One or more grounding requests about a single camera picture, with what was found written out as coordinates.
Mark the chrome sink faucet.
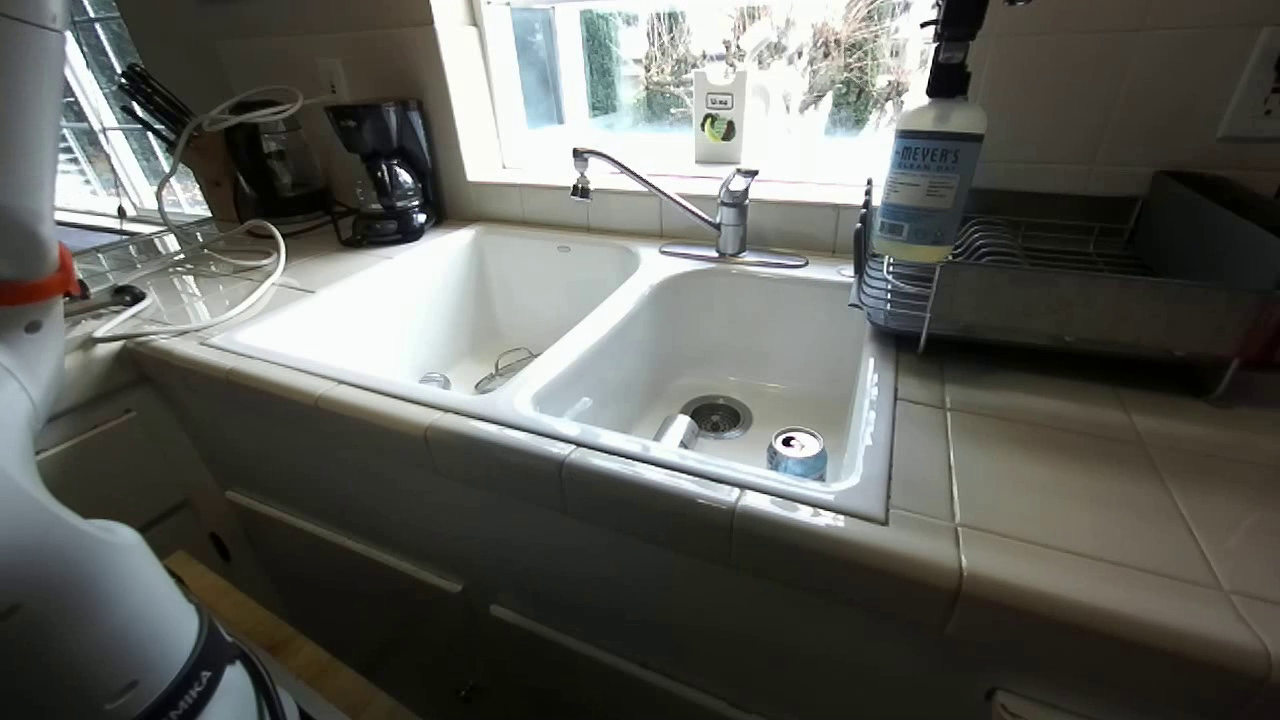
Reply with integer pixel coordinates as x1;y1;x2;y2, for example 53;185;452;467
568;146;810;271

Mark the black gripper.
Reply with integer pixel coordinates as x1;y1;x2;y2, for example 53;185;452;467
927;0;997;102

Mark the black coffee maker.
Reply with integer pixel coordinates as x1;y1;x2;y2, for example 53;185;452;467
322;96;448;253

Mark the white carton green print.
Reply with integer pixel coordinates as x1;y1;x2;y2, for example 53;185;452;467
690;69;750;170

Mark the small white bottle blue label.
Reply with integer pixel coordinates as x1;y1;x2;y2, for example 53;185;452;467
871;96;990;271

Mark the wooden board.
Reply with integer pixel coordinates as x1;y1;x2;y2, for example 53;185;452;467
164;554;418;720

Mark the side window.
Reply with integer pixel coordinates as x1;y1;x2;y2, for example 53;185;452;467
53;0;210;227

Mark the white cable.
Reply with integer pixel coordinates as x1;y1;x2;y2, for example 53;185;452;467
89;85;313;347

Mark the white double basin sink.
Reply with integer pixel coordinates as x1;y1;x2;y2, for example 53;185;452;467
203;217;901;528

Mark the cabinet under counter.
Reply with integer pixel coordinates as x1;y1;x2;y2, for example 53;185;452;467
36;383;976;720

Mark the dish drying rack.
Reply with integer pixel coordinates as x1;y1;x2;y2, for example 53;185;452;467
853;170;1280;397

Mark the metal drain strainer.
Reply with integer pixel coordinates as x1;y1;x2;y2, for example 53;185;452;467
679;394;757;439

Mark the kitchen window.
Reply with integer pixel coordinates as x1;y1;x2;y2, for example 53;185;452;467
465;0;938;191

